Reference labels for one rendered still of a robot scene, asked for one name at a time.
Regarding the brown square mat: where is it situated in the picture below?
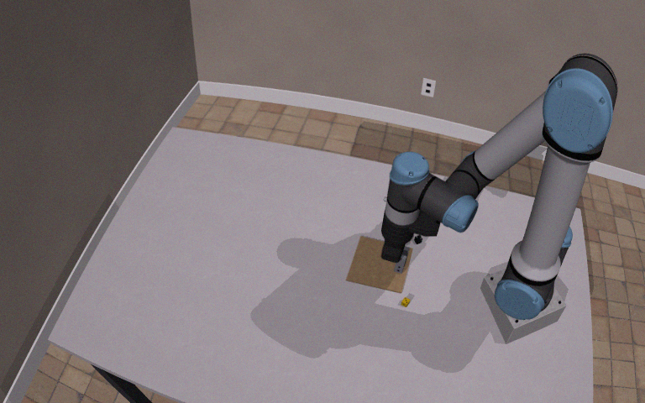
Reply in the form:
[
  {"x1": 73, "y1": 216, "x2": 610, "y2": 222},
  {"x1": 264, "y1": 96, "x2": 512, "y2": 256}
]
[{"x1": 346, "y1": 236, "x2": 413, "y2": 293}]

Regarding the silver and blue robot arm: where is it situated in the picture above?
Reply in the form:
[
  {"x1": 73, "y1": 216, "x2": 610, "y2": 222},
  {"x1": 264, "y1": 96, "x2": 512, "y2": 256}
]
[{"x1": 387, "y1": 53, "x2": 617, "y2": 320}]

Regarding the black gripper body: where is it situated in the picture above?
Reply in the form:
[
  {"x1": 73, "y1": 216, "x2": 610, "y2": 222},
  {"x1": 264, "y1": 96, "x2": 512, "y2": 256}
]
[{"x1": 381, "y1": 197, "x2": 441, "y2": 263}]

